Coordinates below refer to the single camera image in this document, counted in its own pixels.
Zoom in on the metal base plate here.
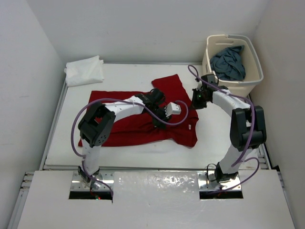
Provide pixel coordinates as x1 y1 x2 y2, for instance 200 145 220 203
71 171 115 191
197 170 242 192

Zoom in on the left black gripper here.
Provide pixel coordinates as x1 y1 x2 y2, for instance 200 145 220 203
148 104 171 129

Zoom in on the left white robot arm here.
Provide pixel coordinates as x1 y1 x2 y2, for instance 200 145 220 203
78 89 181 183

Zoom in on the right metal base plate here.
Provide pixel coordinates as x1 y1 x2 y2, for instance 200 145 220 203
197 170 242 192

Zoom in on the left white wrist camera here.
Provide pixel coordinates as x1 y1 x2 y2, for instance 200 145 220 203
165 102 181 117

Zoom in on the blue t shirt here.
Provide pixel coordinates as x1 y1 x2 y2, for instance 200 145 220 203
210 45 246 81

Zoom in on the white foreground cover board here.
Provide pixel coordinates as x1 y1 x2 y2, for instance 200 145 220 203
18 170 294 229

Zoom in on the cream plastic laundry basket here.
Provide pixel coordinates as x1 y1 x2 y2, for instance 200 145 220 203
202 34 264 97

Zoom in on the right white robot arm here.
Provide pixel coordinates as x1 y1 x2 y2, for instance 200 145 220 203
192 74 266 183

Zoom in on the red t shirt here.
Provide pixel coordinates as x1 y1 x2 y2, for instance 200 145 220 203
103 74 199 147

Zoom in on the white printed t shirt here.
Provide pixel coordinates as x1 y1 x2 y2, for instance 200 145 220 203
64 55 104 87

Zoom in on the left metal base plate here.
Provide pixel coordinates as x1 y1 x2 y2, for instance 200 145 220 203
71 171 115 191

